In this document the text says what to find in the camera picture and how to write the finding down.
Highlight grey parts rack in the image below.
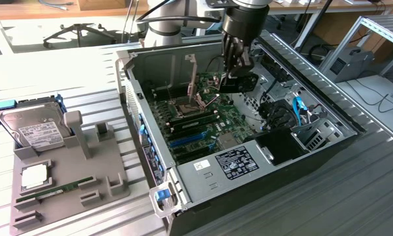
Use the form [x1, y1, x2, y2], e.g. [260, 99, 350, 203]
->
[8, 110, 132, 234]

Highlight CPU socket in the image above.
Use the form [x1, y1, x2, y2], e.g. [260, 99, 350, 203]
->
[172, 97, 205, 118]

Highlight grey power supply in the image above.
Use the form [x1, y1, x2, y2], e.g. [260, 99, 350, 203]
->
[172, 142, 277, 206]

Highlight black labelled RAM stick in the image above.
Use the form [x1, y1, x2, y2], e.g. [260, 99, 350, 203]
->
[172, 118, 217, 131]

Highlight black power cable bundle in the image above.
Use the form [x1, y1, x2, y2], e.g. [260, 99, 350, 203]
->
[258, 102, 297, 131]

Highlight green motherboard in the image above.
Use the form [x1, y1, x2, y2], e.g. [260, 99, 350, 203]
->
[146, 81, 260, 165]

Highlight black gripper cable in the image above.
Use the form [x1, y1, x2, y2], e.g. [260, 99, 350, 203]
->
[136, 0, 224, 24]

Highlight silver metal drive cage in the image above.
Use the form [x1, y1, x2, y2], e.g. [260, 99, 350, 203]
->
[232, 43, 304, 123]

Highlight black office chair base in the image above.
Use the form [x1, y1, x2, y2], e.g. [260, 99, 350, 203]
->
[41, 22, 116, 49]
[269, 14, 286, 30]

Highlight black pole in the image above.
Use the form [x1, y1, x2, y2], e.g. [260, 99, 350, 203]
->
[318, 0, 334, 12]

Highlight wooden desk white legs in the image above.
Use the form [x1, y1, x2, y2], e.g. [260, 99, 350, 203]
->
[268, 0, 393, 50]

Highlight silver perforated disk bay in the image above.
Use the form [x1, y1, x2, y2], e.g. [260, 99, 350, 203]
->
[289, 115, 357, 154]

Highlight graphics card with metal bracket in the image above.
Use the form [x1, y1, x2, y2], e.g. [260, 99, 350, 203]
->
[185, 53, 260, 109]

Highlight grey computer tower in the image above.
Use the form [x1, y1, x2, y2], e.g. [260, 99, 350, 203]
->
[326, 46, 376, 83]

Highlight brown wooden box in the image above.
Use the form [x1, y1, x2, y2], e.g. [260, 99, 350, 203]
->
[77, 0, 133, 12]

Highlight black RAM slot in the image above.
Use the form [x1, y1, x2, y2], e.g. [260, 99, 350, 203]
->
[152, 89, 188, 101]
[152, 88, 188, 99]
[168, 112, 218, 125]
[152, 85, 188, 97]
[150, 83, 188, 95]
[166, 110, 217, 123]

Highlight thin black wire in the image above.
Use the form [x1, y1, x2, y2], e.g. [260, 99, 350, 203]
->
[205, 57, 224, 73]

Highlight socket locking lever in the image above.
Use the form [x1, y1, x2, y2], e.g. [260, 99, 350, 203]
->
[166, 81, 176, 103]

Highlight metal socket cover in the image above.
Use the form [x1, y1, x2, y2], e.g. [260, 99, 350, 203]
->
[196, 93, 222, 110]

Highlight blue SATA wire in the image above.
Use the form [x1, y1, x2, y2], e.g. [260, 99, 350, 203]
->
[293, 97, 308, 128]

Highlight hard disk drive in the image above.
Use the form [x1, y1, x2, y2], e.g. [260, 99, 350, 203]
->
[0, 92, 66, 148]

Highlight green RAM stick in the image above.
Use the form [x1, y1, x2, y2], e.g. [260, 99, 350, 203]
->
[14, 176, 96, 201]

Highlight white box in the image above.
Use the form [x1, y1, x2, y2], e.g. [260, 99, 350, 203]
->
[282, 0, 321, 6]

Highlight aluminium frame rack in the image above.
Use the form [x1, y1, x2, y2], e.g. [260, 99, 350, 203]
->
[317, 13, 393, 77]

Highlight black floor cable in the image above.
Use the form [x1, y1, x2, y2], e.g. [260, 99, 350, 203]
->
[345, 78, 393, 116]

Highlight black expansion slot blue latch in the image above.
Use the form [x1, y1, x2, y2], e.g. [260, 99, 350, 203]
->
[173, 144, 214, 158]

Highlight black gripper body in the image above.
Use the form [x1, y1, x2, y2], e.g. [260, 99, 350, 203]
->
[221, 4, 270, 46]

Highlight black open PC case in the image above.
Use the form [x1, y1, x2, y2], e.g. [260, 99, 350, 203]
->
[116, 29, 369, 236]

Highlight silver CPU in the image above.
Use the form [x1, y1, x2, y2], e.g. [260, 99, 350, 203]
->
[20, 164, 49, 190]

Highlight silver hard disk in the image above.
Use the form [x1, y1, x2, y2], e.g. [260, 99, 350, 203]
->
[0, 103, 69, 152]

